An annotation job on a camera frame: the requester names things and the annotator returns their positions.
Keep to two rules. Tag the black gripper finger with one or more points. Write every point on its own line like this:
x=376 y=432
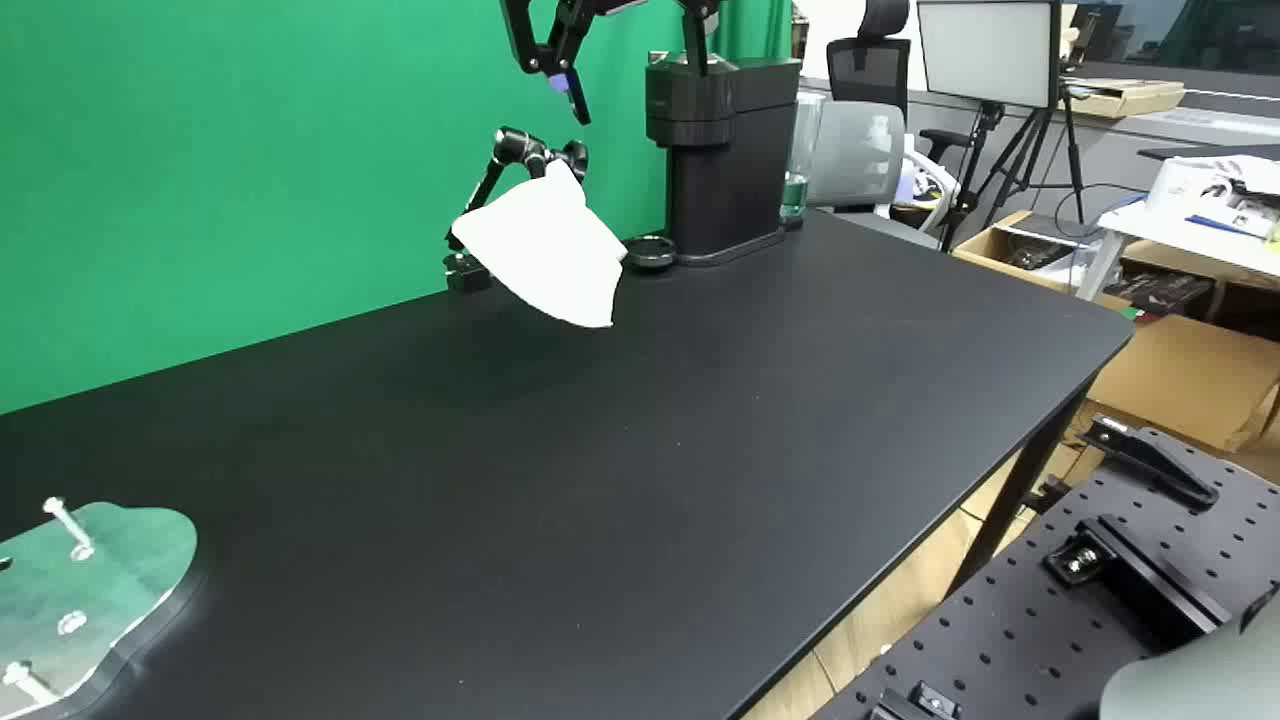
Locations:
x=572 y=83
x=521 y=37

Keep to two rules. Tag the white green-patterned cloth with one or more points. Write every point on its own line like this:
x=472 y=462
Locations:
x=553 y=255

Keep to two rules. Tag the black articulated stand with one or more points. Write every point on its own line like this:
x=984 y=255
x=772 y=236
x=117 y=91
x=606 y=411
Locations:
x=512 y=144

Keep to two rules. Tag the round black mesh disc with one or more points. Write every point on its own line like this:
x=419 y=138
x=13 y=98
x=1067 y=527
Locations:
x=651 y=255

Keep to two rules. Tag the green can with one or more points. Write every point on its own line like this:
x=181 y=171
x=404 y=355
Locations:
x=793 y=200

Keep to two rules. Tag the grey office chair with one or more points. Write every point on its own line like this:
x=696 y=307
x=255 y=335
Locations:
x=852 y=149

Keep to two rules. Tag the black headrest office chair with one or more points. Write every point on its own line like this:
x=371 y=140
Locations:
x=870 y=56

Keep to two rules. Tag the white board screen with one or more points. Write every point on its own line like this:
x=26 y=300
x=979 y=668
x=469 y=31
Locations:
x=984 y=48

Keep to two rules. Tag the black tripod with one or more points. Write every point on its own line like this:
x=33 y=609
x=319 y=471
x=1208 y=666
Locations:
x=1020 y=155

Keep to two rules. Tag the open cardboard box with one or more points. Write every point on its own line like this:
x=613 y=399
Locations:
x=1032 y=246

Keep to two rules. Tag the white table with papers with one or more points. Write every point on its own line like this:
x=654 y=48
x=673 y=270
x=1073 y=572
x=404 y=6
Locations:
x=1207 y=220

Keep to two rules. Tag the long white screw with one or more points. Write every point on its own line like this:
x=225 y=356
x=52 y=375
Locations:
x=26 y=685
x=70 y=527

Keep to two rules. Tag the clear green-tinted plastic object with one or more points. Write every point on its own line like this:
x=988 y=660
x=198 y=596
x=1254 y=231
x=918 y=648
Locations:
x=100 y=572

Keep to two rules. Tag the large closed cardboard box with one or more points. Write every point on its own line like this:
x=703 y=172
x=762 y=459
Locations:
x=1185 y=380

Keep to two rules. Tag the black perforated breadboard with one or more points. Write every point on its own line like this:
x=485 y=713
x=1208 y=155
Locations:
x=1067 y=612

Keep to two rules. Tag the short white screw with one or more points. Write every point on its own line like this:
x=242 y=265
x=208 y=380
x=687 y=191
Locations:
x=70 y=622

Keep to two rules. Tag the black clamp block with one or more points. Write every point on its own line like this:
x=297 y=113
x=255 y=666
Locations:
x=1133 y=572

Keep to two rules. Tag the grey rounded cover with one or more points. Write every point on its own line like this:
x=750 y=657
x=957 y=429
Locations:
x=1201 y=680

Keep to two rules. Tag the black robot base pedestal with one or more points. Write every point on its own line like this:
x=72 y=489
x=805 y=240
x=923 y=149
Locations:
x=723 y=155

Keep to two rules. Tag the black angled bracket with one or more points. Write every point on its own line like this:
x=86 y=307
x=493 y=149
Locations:
x=1152 y=462

